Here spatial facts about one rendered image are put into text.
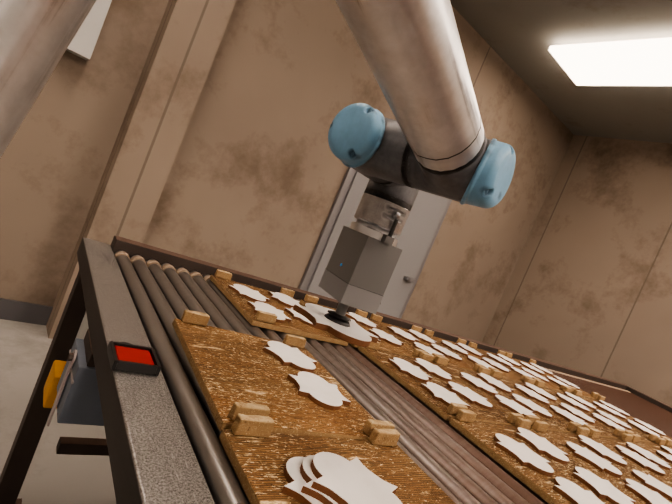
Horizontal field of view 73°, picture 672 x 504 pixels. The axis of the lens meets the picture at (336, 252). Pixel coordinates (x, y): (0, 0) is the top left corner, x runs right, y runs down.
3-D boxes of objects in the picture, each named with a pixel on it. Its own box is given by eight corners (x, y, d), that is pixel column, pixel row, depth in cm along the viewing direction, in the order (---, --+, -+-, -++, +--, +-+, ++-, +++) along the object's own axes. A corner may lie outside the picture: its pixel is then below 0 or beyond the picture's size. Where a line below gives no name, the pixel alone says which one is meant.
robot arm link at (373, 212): (393, 208, 74) (421, 216, 66) (382, 234, 74) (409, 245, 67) (355, 190, 70) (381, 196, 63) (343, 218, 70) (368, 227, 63)
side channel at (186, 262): (105, 266, 147) (116, 239, 146) (104, 261, 152) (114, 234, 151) (622, 396, 377) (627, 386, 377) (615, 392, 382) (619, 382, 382)
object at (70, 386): (42, 440, 86) (76, 353, 85) (43, 401, 98) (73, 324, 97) (105, 443, 93) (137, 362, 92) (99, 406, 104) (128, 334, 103)
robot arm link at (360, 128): (412, 107, 51) (444, 143, 60) (335, 93, 57) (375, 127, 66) (386, 173, 51) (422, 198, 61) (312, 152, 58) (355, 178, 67)
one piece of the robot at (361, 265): (429, 234, 67) (386, 335, 68) (397, 223, 75) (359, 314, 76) (377, 210, 63) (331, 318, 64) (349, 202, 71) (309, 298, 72)
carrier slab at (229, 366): (219, 431, 67) (223, 422, 67) (171, 324, 102) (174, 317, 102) (391, 447, 86) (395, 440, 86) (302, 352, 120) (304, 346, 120)
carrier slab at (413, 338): (428, 364, 168) (433, 353, 167) (365, 321, 201) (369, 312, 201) (484, 376, 188) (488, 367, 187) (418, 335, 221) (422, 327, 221)
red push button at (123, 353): (115, 368, 74) (118, 360, 74) (111, 352, 79) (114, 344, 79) (152, 373, 77) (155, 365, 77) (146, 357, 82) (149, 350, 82)
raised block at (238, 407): (229, 422, 68) (236, 405, 68) (226, 415, 69) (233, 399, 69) (265, 426, 71) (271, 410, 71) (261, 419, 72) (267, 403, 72)
